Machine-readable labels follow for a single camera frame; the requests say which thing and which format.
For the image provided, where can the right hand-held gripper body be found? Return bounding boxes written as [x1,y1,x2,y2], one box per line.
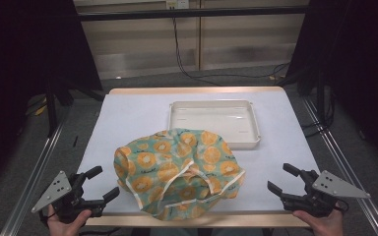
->
[280,168,372,219]

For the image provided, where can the black metal stand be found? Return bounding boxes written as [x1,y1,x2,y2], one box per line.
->
[43,75,106,139]
[282,65,338,139]

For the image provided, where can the black horizontal bar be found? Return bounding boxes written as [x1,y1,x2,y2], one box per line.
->
[77,5,309,23]

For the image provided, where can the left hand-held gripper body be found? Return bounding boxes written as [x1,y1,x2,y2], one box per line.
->
[31,170,107,225]

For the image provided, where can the white plastic tray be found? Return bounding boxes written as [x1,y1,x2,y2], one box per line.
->
[166,99,262,150]

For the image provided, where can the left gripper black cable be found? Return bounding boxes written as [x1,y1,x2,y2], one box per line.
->
[38,209,60,229]

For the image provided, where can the white table cover sheet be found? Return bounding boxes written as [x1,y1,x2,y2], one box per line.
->
[77,90,321,214]

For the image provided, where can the person's left hand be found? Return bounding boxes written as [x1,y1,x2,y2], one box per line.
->
[46,205,93,236]

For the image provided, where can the aluminium floor rail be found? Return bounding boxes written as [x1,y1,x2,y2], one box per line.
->
[301,96,378,236]
[0,121,65,236]

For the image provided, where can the orange print fabric bag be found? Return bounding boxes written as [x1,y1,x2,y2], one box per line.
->
[112,127,246,221]

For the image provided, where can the person's right hand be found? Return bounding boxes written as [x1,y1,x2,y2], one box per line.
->
[292,205,345,236]

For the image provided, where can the white wall socket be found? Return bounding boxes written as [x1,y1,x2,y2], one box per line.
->
[165,0,190,10]

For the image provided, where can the black hanging cable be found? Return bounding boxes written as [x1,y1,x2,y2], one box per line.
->
[171,18,291,87]

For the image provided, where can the dark curtain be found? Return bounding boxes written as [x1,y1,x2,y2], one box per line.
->
[286,0,378,171]
[0,0,103,198]

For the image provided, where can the yellow floor scrap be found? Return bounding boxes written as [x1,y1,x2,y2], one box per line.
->
[33,104,48,116]

